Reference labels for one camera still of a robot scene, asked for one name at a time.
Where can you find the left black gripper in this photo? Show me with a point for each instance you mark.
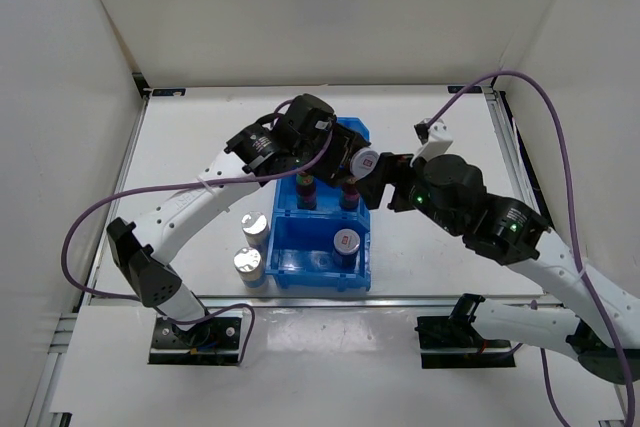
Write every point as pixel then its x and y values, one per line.
pixel 329 172

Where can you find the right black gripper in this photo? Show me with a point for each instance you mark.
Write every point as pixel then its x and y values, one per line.
pixel 390 170

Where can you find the sauce bottle yellow cap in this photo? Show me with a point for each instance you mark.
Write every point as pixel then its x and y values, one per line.
pixel 306 192
pixel 350 197

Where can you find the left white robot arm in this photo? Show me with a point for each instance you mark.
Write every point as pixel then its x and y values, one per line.
pixel 143 249

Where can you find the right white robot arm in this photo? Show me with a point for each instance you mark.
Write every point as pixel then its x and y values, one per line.
pixel 597 324

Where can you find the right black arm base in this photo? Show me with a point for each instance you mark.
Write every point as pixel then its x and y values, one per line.
pixel 443 345

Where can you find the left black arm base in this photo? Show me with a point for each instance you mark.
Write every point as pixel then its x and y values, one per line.
pixel 217 343

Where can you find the silver can rear left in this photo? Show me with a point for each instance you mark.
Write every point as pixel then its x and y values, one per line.
pixel 256 230

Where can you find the silver can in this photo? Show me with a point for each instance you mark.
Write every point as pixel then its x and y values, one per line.
pixel 250 267
pixel 256 230

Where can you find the silver can front left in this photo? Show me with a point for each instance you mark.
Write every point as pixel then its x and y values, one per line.
pixel 250 267

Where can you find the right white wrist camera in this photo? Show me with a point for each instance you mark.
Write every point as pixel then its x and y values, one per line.
pixel 435 139

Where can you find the aluminium table frame rail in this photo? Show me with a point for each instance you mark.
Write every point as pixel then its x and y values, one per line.
pixel 515 179

